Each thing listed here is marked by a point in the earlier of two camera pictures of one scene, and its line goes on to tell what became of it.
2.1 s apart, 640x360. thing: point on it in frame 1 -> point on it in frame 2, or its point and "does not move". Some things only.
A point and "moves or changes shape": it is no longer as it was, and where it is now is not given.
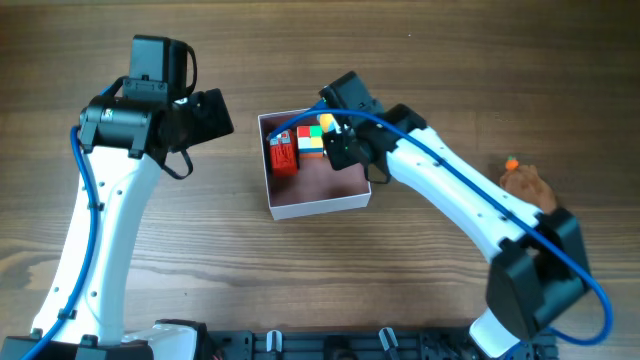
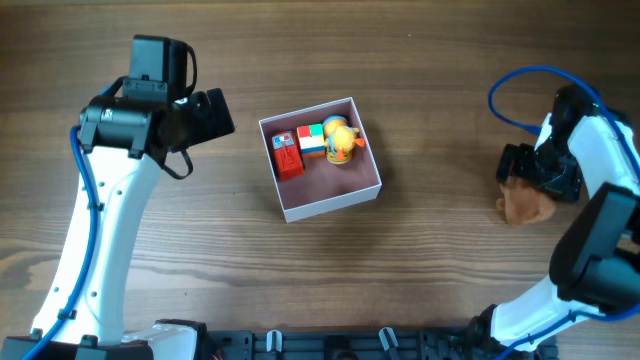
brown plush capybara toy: x=527 y=183 does not move
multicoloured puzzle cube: x=310 y=141 does not move
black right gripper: x=338 y=151 -> x=516 y=167
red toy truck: x=284 y=154 moves or changes shape
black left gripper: x=214 y=115 does not move
